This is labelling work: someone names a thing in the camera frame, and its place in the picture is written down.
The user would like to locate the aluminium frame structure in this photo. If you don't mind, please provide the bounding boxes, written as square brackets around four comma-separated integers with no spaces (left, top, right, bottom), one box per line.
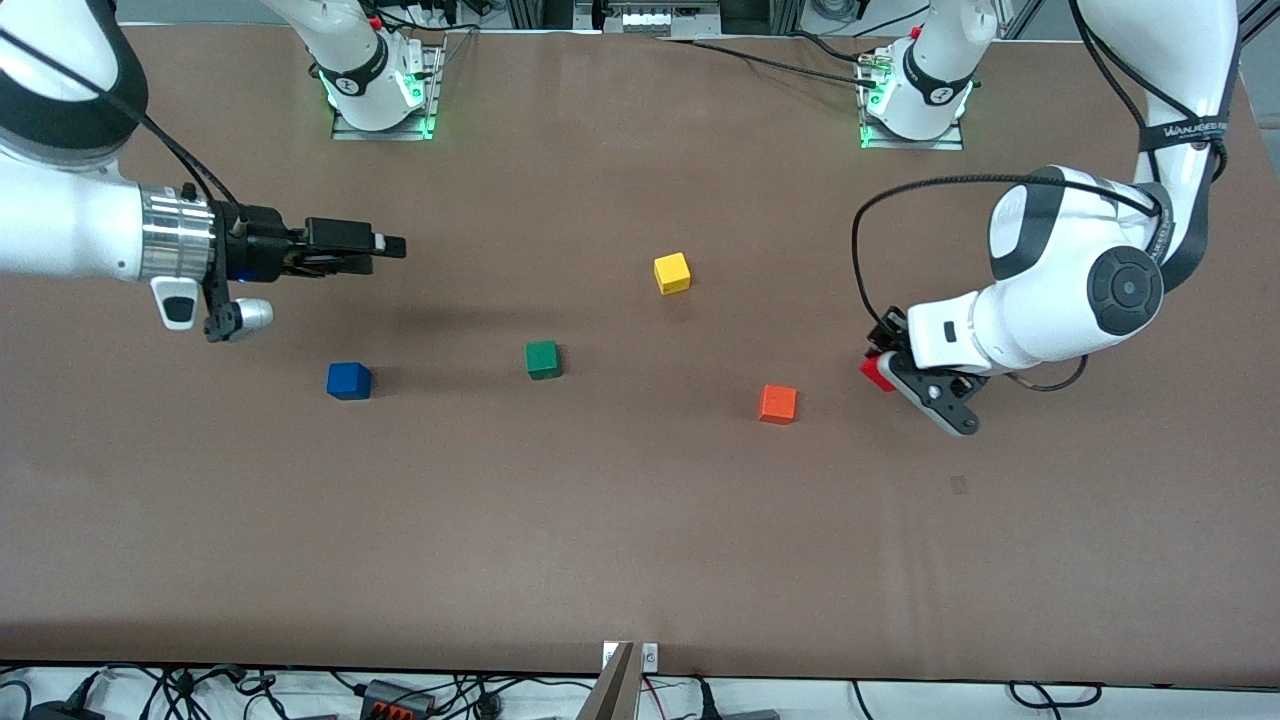
[1238,0,1280,46]

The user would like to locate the tangled black cables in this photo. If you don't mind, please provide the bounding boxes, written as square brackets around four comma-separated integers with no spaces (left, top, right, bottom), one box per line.
[0,662,601,720]

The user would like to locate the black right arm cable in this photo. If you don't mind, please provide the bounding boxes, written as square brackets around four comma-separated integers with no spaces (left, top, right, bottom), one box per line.
[0,28,246,223]

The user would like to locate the black base power cable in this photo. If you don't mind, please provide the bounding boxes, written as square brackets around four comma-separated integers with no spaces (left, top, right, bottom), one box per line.
[663,36,883,89]

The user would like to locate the blue cube block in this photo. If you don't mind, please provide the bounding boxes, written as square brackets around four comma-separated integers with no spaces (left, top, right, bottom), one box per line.
[326,361,373,402]

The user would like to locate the grey metal camera post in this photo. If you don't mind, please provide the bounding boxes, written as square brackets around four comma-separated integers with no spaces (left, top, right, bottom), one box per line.
[577,642,642,720]

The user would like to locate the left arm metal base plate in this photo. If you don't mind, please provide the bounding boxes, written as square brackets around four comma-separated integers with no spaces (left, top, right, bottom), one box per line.
[859,50,967,152]

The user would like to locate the black looped cable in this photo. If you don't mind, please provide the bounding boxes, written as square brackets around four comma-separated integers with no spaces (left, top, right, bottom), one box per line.
[1007,680,1104,710]

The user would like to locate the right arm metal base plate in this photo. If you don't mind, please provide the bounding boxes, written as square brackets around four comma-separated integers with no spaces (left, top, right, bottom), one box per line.
[331,44,443,142]

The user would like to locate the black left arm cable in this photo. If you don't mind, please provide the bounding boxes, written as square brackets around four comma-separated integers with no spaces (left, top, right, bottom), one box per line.
[851,0,1231,393]

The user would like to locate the black box orange connectors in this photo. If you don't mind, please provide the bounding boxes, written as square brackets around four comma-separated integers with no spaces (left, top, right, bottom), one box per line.
[359,679,438,720]

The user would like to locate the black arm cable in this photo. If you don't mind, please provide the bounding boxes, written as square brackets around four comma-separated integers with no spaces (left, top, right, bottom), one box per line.
[851,0,1231,393]
[0,28,246,223]

